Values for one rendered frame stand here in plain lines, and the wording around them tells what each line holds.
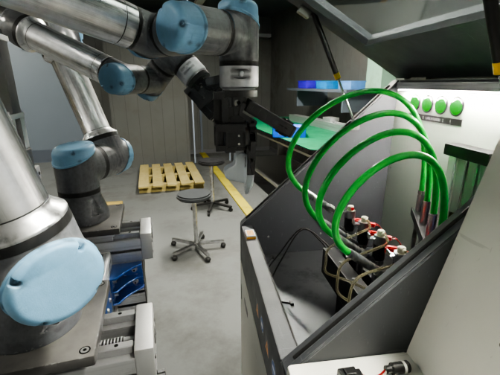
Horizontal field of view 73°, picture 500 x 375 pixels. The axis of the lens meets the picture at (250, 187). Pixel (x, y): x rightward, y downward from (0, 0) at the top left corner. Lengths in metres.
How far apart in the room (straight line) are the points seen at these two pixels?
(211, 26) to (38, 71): 6.81
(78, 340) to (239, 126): 0.46
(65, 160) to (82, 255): 0.62
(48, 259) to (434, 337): 0.58
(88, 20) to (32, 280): 0.39
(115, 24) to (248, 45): 0.22
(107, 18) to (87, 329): 0.51
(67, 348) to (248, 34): 0.60
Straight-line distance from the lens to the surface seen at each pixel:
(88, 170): 1.08
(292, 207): 1.23
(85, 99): 1.20
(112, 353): 0.70
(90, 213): 1.09
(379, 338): 0.68
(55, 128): 7.35
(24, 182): 0.46
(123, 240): 1.11
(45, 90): 7.33
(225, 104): 0.66
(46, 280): 0.47
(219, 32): 0.60
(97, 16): 0.64
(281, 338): 0.74
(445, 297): 0.65
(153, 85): 1.00
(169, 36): 0.58
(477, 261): 0.61
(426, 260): 0.64
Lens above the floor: 1.44
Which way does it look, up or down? 17 degrees down
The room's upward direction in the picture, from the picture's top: straight up
